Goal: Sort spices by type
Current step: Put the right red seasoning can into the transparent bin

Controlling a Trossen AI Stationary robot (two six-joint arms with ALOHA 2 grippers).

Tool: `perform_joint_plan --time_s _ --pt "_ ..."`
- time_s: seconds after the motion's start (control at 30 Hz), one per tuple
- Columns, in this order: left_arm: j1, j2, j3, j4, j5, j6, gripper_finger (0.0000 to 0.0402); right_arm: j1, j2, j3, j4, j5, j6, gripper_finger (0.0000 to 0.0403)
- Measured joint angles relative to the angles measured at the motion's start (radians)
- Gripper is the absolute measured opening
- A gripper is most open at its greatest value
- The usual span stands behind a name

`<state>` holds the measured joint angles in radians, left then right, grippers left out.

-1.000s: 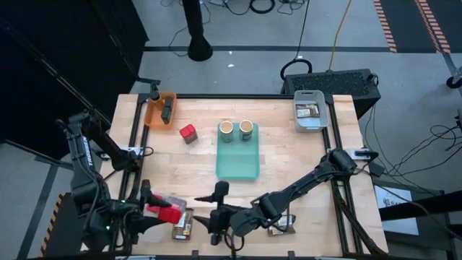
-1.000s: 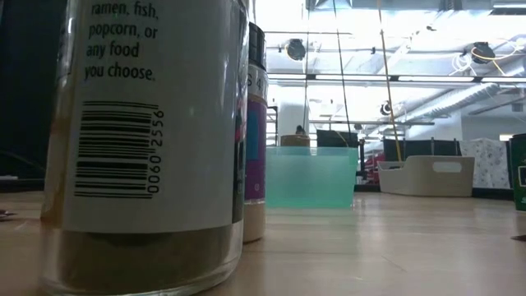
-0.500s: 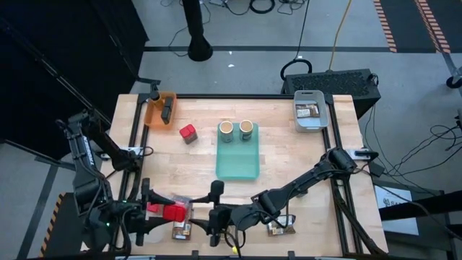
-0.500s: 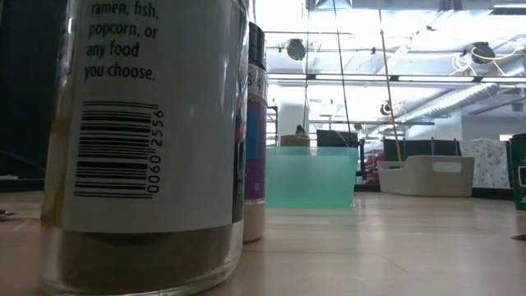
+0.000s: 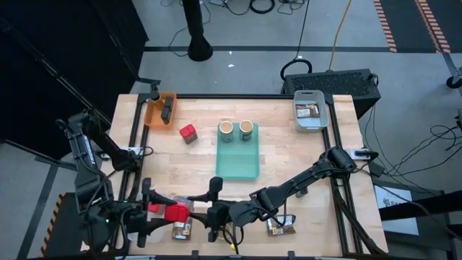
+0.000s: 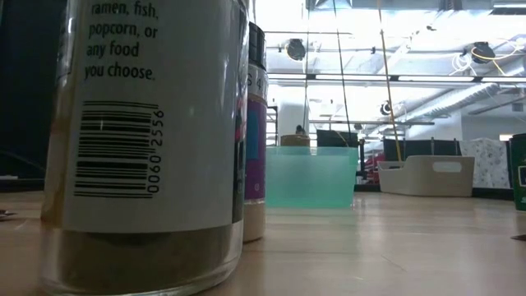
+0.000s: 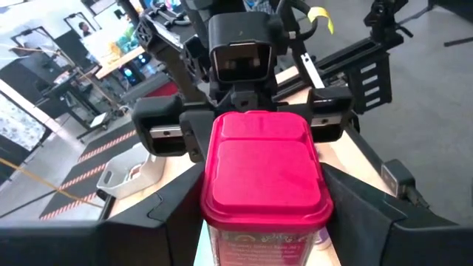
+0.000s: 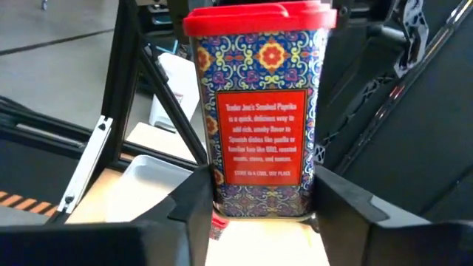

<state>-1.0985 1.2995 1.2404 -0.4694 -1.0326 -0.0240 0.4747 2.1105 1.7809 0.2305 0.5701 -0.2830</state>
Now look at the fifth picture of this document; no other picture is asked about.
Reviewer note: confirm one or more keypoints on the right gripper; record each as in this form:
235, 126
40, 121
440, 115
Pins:
218, 215

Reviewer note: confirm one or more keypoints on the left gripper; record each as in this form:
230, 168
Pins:
142, 216

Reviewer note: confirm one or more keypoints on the red lid spice tin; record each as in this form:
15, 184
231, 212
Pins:
154, 207
187, 131
177, 213

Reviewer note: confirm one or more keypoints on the brown spice packet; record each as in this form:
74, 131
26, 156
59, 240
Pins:
307, 111
182, 231
281, 227

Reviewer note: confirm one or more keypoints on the teal plastic bin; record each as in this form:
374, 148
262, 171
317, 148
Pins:
236, 162

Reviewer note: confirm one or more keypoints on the tan lid glass spice jar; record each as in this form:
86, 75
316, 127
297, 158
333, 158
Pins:
226, 127
246, 126

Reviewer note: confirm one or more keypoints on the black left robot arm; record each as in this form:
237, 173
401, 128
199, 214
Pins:
90, 173

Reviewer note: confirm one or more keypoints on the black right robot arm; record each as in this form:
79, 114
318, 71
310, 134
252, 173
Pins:
288, 184

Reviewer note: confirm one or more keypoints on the clear plastic bin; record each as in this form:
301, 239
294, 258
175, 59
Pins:
160, 234

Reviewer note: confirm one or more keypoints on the orange plastic bin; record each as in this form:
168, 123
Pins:
153, 117

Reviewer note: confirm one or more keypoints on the black platform hazard stripes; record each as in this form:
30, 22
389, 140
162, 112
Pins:
61, 231

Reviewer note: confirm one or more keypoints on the black partition foot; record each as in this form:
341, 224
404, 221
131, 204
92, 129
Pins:
47, 160

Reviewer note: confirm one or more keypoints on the grey plastic bin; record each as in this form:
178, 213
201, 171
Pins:
310, 124

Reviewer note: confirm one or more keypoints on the black floor stand pole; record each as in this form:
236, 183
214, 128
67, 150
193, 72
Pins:
196, 36

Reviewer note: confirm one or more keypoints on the black computer case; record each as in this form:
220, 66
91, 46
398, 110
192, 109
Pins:
330, 83

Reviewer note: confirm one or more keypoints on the black power adapter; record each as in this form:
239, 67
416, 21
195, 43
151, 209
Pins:
377, 168

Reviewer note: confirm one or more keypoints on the black partition curtain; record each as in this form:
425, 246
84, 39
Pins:
54, 54

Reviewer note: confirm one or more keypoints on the white printed sign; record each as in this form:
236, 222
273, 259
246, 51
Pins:
391, 202

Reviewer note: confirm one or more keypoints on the black metal beam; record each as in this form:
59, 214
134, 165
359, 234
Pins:
426, 206

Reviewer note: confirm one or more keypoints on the black mat orange stripes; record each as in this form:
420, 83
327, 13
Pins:
408, 25

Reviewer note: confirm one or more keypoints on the black caster wheel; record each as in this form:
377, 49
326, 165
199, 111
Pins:
453, 82

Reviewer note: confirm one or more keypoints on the black table frame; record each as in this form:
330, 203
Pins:
234, 96

